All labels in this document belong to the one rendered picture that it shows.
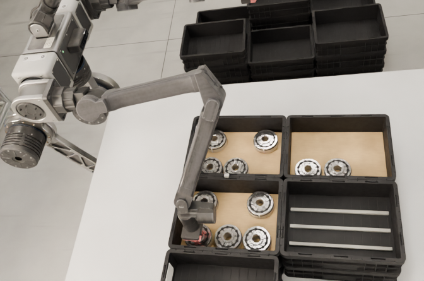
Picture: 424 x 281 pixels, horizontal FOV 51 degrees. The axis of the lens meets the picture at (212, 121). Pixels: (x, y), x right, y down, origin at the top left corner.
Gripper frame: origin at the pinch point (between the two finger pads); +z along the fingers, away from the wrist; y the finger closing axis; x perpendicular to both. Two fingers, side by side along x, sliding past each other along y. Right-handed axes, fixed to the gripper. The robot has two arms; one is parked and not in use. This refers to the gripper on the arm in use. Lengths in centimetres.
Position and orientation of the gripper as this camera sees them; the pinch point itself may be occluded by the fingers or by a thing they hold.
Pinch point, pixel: (197, 235)
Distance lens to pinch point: 173.1
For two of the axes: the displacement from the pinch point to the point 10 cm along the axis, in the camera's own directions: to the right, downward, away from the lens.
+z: 1.7, 5.9, 7.9
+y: 1.4, -8.0, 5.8
